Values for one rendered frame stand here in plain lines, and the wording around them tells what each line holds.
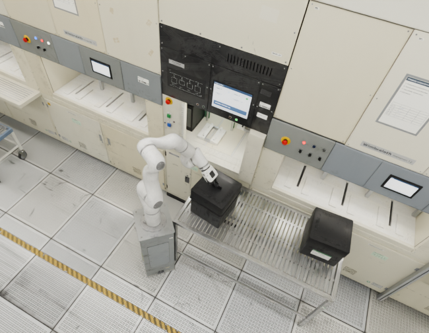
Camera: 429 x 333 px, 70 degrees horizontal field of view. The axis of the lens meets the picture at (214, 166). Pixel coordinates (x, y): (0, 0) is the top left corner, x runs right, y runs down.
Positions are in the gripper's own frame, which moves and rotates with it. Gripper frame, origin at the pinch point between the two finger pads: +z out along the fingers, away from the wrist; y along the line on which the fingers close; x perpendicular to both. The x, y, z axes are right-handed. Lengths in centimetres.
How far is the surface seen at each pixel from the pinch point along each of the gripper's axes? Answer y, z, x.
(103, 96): 37, -98, 131
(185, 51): 28, -89, -15
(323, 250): 9, 73, -52
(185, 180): 29, 11, 80
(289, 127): 38, -13, -53
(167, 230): -38, 11, 34
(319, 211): 31, 57, -47
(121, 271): -66, 41, 112
